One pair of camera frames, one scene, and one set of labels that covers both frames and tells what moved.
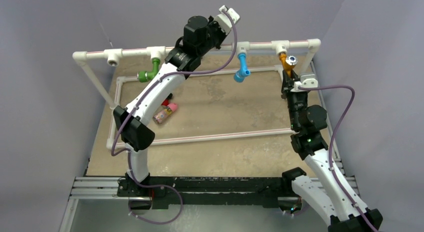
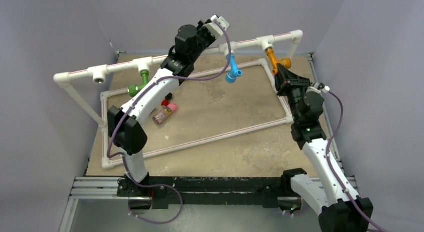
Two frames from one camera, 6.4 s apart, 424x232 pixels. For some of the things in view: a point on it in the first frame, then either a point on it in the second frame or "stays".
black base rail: (164, 190) stays
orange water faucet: (289, 62) -> (286, 62)
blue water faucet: (243, 71) -> (232, 75)
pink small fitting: (163, 112) stays
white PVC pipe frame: (112, 57) -> (100, 69)
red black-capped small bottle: (166, 101) stays
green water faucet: (144, 76) -> (133, 89)
